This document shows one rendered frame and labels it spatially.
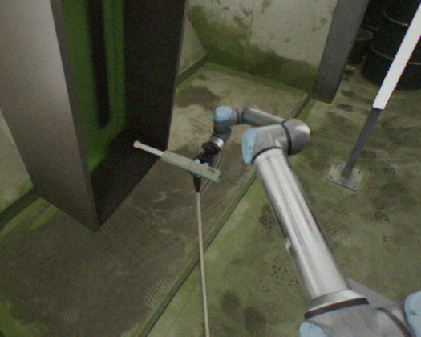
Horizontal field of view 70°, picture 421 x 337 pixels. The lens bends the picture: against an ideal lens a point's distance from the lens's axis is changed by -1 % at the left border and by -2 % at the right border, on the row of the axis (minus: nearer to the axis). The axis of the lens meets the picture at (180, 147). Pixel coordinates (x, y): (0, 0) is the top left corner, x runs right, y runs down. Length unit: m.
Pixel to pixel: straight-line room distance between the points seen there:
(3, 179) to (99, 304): 0.95
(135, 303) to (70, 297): 0.34
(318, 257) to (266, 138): 0.39
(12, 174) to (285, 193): 1.67
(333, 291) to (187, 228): 1.16
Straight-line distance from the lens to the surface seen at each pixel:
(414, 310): 0.88
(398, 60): 1.83
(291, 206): 0.90
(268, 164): 0.97
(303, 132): 1.10
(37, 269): 1.96
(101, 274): 1.81
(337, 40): 2.75
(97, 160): 1.65
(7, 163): 2.14
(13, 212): 2.18
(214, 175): 1.42
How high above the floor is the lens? 1.63
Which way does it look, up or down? 43 degrees down
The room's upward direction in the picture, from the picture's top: 4 degrees counter-clockwise
